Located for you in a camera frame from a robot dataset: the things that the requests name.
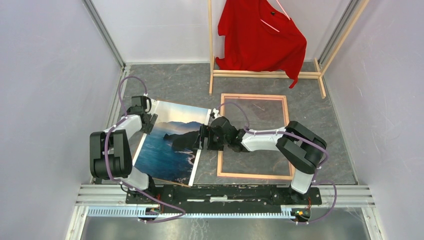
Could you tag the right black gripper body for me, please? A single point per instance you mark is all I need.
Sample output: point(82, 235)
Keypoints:
point(219, 142)

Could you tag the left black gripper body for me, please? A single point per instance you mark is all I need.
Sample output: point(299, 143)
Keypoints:
point(149, 117)

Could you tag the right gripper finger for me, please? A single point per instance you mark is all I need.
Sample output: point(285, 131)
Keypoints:
point(208, 138)
point(199, 142)

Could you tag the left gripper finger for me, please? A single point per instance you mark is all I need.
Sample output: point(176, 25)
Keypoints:
point(152, 121)
point(147, 127)

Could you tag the coastal landscape photo board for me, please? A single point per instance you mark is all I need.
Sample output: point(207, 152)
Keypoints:
point(165, 145)

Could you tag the pink wooden picture frame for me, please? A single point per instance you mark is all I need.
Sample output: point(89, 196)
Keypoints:
point(285, 113)

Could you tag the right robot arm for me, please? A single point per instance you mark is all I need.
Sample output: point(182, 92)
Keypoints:
point(304, 149)

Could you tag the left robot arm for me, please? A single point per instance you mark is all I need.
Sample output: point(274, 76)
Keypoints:
point(110, 156)

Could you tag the red t-shirt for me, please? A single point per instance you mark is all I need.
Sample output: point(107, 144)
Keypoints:
point(250, 46)

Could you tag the wooden clothes rack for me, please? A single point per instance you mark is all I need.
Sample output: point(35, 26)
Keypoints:
point(345, 25)

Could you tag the pink clothes hanger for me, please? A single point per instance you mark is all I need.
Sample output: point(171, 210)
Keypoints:
point(273, 15)

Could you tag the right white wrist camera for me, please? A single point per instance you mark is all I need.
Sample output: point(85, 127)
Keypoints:
point(215, 113)

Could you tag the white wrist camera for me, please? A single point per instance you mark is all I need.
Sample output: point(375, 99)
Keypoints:
point(146, 103)
point(215, 113)

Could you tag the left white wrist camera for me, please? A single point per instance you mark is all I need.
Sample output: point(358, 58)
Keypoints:
point(146, 103)

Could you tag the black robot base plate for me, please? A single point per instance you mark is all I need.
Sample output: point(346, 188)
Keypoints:
point(223, 199)

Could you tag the white slotted cable duct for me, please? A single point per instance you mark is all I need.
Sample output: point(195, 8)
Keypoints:
point(145, 212)

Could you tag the aluminium rail frame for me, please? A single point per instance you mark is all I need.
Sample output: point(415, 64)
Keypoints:
point(333, 197)

